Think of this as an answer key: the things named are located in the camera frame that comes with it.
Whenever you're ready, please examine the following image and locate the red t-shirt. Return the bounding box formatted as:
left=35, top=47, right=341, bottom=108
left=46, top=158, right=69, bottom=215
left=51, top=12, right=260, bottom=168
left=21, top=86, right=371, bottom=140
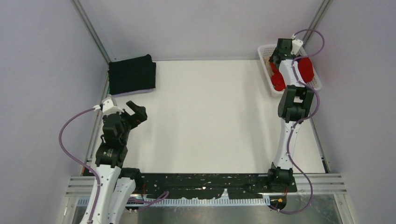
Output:
left=270, top=57, right=314, bottom=91

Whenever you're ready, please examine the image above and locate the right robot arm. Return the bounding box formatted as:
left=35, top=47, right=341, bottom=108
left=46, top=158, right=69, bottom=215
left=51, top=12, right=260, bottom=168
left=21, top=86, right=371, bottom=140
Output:
left=266, top=38, right=314, bottom=192

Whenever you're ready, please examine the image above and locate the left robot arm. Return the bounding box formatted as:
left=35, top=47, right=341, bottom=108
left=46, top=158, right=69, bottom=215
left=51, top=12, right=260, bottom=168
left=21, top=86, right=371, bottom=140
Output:
left=81, top=98, right=148, bottom=224

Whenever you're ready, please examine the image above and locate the beige t-shirt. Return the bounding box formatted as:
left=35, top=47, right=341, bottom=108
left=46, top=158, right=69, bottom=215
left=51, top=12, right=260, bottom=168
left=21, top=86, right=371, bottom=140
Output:
left=264, top=57, right=274, bottom=80

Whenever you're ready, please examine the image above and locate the white plastic basket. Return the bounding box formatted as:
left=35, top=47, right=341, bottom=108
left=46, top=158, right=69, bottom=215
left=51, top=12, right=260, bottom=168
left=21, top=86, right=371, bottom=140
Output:
left=257, top=43, right=322, bottom=98

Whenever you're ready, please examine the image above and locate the folded black t-shirt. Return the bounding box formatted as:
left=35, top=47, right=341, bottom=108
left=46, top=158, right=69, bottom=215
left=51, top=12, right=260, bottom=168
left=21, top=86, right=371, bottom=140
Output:
left=108, top=54, right=156, bottom=94

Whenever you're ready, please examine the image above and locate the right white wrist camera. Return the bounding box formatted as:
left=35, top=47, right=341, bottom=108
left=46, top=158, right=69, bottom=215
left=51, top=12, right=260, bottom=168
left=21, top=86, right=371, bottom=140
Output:
left=290, top=35, right=304, bottom=55

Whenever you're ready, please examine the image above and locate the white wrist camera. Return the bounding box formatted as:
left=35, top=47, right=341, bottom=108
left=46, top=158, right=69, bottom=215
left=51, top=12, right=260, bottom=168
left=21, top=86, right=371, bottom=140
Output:
left=94, top=97, right=124, bottom=116
left=290, top=35, right=304, bottom=55

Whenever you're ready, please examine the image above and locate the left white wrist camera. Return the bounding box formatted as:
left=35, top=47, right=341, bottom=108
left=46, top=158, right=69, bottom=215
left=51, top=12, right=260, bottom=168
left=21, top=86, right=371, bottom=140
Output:
left=94, top=97, right=124, bottom=116

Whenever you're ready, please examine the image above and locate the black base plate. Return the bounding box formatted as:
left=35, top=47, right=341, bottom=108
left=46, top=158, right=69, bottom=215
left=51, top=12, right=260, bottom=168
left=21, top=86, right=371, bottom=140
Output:
left=133, top=173, right=297, bottom=199

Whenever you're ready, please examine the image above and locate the white slotted cable duct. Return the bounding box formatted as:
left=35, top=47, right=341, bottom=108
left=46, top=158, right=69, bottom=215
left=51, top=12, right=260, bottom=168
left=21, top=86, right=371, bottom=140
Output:
left=76, top=197, right=271, bottom=207

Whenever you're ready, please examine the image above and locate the aluminium frame rail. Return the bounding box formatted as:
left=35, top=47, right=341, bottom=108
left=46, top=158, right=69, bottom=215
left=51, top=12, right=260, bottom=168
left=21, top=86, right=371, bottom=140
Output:
left=65, top=174, right=347, bottom=197

